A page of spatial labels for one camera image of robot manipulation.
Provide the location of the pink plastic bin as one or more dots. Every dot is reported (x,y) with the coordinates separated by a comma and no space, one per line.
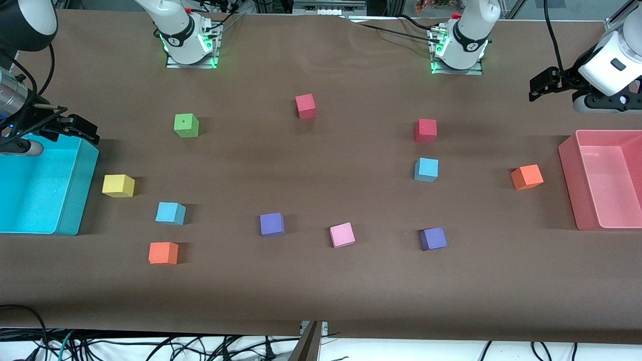
(602,175)

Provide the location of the dark slanted post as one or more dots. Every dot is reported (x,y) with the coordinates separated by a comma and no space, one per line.
(308,348)

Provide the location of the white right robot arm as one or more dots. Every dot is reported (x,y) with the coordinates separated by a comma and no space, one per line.
(175,30)

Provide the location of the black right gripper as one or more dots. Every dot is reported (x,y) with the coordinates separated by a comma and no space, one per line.
(44,123)

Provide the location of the yellow foam block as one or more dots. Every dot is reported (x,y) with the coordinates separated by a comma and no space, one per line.
(118,185)

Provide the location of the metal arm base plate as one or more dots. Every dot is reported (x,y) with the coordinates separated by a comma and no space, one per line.
(474,71)
(173,62)

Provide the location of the purple foam block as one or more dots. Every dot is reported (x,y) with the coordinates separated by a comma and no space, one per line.
(433,239)
(272,224)

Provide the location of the red foam block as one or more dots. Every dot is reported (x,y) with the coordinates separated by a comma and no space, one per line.
(426,130)
(306,106)

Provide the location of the cyan plastic bin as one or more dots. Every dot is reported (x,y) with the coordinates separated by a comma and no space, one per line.
(35,185)

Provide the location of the grey power strip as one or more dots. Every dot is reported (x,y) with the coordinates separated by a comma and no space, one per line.
(328,7)

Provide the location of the pink foam block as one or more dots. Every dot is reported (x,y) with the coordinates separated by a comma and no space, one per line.
(342,235)

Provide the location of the light blue foam block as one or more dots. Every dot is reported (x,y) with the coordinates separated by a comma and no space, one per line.
(169,213)
(426,169)

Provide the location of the green foam block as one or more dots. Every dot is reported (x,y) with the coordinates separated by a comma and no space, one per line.
(185,125)

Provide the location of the aluminium frame profile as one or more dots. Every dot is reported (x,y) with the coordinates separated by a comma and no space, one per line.
(622,15)

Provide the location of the orange foam block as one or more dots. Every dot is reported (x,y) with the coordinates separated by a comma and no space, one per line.
(163,253)
(526,177)

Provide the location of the small metal bracket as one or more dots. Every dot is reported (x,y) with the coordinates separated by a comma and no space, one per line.
(325,328)

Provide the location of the brown table cover sheet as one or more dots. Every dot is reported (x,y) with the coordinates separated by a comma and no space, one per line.
(321,291)

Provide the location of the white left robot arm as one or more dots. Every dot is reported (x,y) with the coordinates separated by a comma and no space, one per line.
(469,35)

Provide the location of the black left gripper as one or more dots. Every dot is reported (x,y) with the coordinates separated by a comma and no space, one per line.
(566,80)

